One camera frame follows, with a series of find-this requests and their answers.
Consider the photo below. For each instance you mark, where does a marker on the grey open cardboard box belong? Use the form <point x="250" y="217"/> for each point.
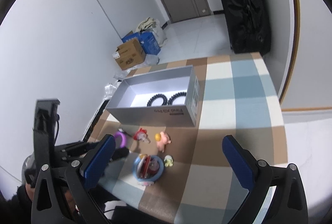
<point x="168" y="97"/>

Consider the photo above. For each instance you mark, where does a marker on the small green flower charm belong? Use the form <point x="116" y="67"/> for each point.
<point x="168" y="161"/>

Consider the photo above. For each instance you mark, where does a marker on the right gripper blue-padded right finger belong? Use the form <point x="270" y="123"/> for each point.
<point x="243" y="164"/>

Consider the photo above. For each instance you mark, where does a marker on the red cartoon keychain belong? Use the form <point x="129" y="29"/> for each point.
<point x="141" y="135"/>

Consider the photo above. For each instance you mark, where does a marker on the left hand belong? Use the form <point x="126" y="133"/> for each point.
<point x="28" y="175"/>

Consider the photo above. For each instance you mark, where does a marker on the plaid checkered tablecloth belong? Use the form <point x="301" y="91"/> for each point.
<point x="237" y="97"/>

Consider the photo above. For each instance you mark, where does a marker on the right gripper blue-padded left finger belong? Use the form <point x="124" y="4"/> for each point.
<point x="96" y="160"/>

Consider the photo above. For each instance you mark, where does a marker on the white bag with cloth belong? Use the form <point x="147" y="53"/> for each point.
<point x="152" y="25"/>

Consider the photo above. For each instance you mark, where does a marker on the pink sticker charm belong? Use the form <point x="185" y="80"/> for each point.
<point x="145" y="182"/>

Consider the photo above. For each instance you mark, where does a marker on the blue cardboard box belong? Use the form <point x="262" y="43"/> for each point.
<point x="147" y="41"/>

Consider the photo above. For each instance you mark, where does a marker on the white wardrobe with wood trim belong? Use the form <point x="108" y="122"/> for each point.
<point x="309" y="86"/>

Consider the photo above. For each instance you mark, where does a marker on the pink pig figurine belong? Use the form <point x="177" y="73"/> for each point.
<point x="162" y="139"/>

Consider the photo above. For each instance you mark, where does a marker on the grey plastic mailer bag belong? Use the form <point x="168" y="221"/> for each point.
<point x="150" y="60"/>

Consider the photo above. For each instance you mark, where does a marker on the purple plastic bangle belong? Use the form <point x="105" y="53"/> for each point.
<point x="121" y="139"/>

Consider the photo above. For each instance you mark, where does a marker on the blue plastic bangle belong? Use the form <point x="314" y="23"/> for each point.
<point x="152" y="178"/>

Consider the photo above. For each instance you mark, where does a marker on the brown cardboard box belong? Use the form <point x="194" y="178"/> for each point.
<point x="129" y="54"/>

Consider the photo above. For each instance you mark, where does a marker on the red rimmed round badge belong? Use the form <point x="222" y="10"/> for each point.
<point x="143" y="166"/>

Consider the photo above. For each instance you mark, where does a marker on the black large hanging bag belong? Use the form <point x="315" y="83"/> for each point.
<point x="248" y="26"/>

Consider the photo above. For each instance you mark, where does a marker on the crumpled white plastic bag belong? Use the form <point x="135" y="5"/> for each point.
<point x="110" y="89"/>

